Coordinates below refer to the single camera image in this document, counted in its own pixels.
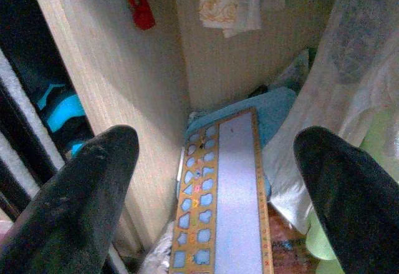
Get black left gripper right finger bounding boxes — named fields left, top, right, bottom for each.
left=293, top=125, right=399, bottom=274

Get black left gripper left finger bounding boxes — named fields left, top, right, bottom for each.
left=0, top=124, right=140, bottom=274

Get white wardrobe shelf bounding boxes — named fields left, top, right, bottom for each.
left=0, top=47, right=66, bottom=170
left=0, top=130, right=41, bottom=203

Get light green cloth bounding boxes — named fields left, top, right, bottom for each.
left=305, top=108, right=399, bottom=274

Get brown printed cardboard box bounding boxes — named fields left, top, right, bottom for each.
left=266, top=205, right=322, bottom=274

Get black cyan garment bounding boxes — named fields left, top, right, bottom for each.
left=31, top=80, right=94, bottom=162

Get crumpled white plastic bag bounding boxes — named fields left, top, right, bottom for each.
left=140, top=220, right=175, bottom=274

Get yellow stencil whiteboard with ruler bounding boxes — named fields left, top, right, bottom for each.
left=170, top=107, right=275, bottom=274

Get light blue cloth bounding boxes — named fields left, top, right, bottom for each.
left=186, top=87, right=297, bottom=150

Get beige wood grain wardrobe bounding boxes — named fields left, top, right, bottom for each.
left=26, top=0, right=347, bottom=256

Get white translucent plastic bag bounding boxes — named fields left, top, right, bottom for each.
left=264, top=0, right=399, bottom=234

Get red plastic clip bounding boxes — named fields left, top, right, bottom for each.
left=120, top=0, right=156, bottom=31

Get white floral patterned cloth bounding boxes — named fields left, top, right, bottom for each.
left=198, top=0, right=262, bottom=39

